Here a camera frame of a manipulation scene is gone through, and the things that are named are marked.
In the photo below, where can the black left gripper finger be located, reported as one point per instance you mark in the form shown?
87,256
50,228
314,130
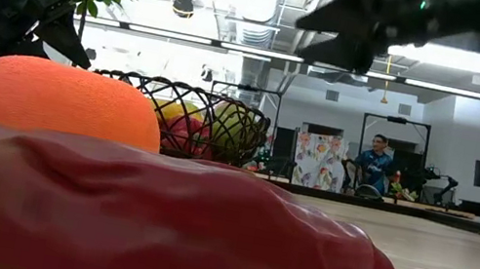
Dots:
66,37
17,48

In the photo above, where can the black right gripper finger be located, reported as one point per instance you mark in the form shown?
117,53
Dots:
344,19
343,55

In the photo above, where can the orange fruit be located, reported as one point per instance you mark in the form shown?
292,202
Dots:
53,97

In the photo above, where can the green pear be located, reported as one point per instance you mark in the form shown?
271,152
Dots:
231,128

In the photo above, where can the yellow lemon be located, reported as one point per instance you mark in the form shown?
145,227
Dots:
179,111

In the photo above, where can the red bell pepper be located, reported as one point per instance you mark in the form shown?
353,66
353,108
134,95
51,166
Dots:
155,223

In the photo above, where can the background black robot arm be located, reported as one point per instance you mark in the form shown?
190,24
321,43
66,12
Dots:
447,183

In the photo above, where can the ceiling light strip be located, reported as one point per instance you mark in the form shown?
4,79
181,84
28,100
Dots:
259,52
171,34
446,89

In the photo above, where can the floral patterned cloth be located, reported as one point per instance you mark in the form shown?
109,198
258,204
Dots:
319,161

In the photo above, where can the person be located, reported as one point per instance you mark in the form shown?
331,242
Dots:
375,168

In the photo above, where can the black ceiling spotlight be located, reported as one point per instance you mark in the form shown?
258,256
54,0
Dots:
183,5

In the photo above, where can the black metal gantry frame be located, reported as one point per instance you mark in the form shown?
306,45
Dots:
396,119
248,88

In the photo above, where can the silver ventilation duct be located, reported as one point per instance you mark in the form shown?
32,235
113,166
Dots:
258,4

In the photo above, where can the black arched bracket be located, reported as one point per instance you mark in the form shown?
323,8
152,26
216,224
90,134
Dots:
368,192

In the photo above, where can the black aluminium table frame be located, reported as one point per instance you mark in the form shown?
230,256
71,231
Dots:
381,205

